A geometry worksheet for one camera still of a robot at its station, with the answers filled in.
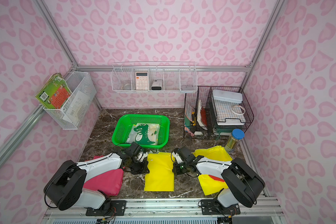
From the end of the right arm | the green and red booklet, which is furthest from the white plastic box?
the green and red booklet

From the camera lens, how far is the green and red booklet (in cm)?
67

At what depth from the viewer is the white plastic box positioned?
96cm
